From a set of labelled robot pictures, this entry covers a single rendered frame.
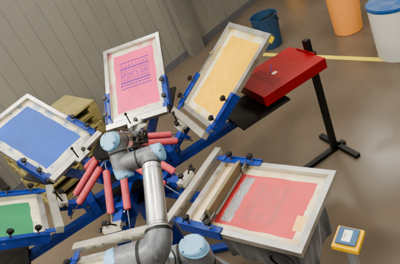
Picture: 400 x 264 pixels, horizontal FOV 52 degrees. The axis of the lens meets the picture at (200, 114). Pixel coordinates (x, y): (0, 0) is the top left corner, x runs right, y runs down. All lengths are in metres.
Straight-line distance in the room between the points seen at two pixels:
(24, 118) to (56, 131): 0.33
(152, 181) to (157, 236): 0.21
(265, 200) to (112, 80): 2.01
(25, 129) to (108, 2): 3.07
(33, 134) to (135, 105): 0.90
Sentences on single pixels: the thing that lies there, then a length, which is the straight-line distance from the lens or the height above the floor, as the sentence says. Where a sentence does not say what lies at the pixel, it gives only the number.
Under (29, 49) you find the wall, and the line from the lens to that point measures 5.87.
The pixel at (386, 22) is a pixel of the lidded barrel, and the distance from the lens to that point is 5.03.
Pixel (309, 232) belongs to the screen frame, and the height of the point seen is 0.99.
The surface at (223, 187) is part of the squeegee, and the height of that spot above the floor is 1.06.
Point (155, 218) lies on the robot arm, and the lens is 1.47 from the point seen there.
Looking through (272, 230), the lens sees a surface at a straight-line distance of 2.36.
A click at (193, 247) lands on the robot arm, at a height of 1.43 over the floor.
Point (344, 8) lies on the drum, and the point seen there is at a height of 0.42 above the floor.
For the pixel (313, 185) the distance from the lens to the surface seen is 2.51.
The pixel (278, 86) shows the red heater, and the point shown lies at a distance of 3.19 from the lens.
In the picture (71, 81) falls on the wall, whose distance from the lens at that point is 6.11.
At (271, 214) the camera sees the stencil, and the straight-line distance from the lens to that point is 2.43.
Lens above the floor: 2.70
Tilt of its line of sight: 30 degrees down
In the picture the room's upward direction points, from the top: 25 degrees counter-clockwise
